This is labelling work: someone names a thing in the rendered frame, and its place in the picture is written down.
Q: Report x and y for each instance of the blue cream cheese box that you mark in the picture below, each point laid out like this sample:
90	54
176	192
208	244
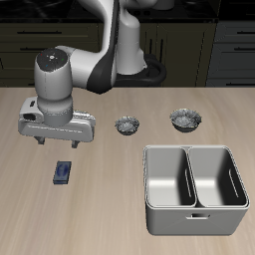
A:
62	172

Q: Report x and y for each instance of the larger grey fluted bowl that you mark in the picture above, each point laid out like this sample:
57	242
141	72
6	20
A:
185	120

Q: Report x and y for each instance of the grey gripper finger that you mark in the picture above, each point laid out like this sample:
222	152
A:
41	140
75	144

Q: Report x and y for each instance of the dark kitchen cupboards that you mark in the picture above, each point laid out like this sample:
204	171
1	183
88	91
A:
205	50

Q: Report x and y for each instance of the white two-bin basket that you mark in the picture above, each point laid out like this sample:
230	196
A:
196	189

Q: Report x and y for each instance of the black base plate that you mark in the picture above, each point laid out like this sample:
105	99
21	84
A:
156	71

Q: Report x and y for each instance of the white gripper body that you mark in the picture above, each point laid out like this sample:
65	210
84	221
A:
69	129

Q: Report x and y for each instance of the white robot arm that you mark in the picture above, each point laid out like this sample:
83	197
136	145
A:
99	63

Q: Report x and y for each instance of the small grey fluted bowl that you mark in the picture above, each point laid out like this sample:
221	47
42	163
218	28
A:
127	125

